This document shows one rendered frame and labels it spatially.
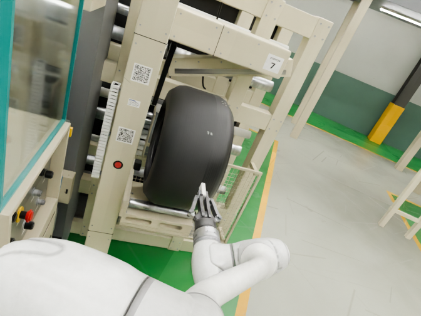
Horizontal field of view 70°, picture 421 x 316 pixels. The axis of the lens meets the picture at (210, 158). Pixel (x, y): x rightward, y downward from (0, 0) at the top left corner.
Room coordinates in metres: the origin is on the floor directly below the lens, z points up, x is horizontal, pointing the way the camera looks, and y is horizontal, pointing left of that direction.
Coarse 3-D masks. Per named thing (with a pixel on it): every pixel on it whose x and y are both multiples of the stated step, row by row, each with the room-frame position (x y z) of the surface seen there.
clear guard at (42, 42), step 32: (32, 0) 0.61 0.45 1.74; (64, 0) 0.82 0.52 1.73; (0, 32) 0.50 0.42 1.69; (32, 32) 0.62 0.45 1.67; (64, 32) 0.86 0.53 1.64; (0, 64) 0.50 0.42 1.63; (32, 64) 0.64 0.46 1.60; (64, 64) 0.91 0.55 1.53; (0, 96) 0.50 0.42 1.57; (32, 96) 0.66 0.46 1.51; (64, 96) 0.98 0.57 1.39; (0, 128) 0.51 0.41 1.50; (32, 128) 0.68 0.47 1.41; (0, 160) 0.51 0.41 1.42; (32, 160) 0.71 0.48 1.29; (0, 192) 0.51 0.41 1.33
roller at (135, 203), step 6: (132, 198) 1.19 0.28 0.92; (132, 204) 1.17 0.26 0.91; (138, 204) 1.18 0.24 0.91; (144, 204) 1.19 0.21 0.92; (150, 204) 1.21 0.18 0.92; (156, 204) 1.22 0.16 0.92; (150, 210) 1.20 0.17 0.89; (156, 210) 1.21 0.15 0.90; (162, 210) 1.22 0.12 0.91; (168, 210) 1.23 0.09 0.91; (174, 210) 1.24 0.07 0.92; (180, 210) 1.26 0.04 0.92; (180, 216) 1.25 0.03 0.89; (186, 216) 1.25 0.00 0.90
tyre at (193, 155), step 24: (168, 96) 1.36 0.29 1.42; (192, 96) 1.29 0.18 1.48; (216, 96) 1.42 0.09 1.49; (168, 120) 1.17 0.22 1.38; (192, 120) 1.18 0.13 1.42; (216, 120) 1.24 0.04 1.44; (168, 144) 1.10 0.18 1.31; (192, 144) 1.13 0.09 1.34; (216, 144) 1.17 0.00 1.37; (168, 168) 1.07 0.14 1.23; (192, 168) 1.10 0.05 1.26; (216, 168) 1.14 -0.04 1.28; (144, 192) 1.17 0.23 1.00; (168, 192) 1.09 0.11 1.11; (192, 192) 1.11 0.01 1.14; (216, 192) 1.19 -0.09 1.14
